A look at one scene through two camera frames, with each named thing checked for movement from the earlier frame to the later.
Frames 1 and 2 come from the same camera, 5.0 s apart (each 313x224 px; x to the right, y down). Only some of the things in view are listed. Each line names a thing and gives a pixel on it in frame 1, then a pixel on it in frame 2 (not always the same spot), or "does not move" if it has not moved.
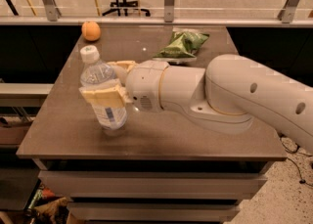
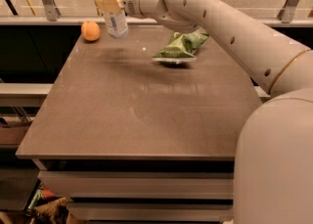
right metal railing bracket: [288, 13] does not move
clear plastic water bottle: [96, 73] to [114, 20]
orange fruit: [91, 30] does not move
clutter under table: [45, 207] does not move
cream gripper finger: [107, 95] to [109, 4]
